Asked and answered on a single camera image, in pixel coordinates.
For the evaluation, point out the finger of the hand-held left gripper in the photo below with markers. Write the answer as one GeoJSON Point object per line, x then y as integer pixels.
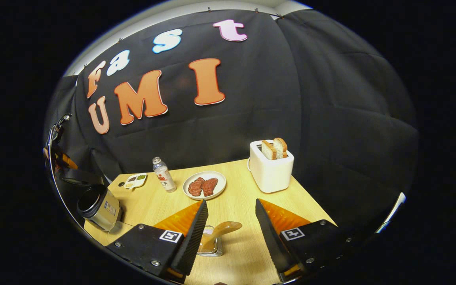
{"type": "Point", "coordinates": [69, 161]}

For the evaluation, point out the wooden spoon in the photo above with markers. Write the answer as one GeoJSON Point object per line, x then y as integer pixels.
{"type": "Point", "coordinates": [226, 228]}

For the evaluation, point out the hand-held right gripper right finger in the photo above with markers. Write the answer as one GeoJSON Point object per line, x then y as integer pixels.
{"type": "Point", "coordinates": [269, 237]}

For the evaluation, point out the white round plate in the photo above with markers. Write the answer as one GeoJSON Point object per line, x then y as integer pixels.
{"type": "Point", "coordinates": [220, 178]}

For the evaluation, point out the clear plastic bottle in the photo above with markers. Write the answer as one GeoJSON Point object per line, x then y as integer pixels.
{"type": "Point", "coordinates": [164, 176]}

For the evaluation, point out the white toaster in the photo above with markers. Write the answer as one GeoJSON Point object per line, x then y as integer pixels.
{"type": "Point", "coordinates": [271, 174]}

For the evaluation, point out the black backdrop cloth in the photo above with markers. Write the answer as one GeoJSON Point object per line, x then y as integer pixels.
{"type": "Point", "coordinates": [311, 79]}

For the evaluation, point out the white divided bean dish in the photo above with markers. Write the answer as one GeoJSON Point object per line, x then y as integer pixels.
{"type": "Point", "coordinates": [136, 181]}

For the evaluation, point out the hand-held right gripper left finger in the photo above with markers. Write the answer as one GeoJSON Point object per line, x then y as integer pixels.
{"type": "Point", "coordinates": [194, 241]}

